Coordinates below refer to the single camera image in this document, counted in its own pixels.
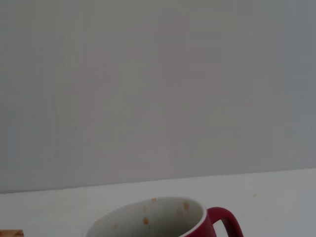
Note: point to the stained wooden block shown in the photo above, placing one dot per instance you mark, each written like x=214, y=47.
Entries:
x=11, y=233

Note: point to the red ceramic cup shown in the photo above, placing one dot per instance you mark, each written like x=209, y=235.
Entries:
x=158, y=217

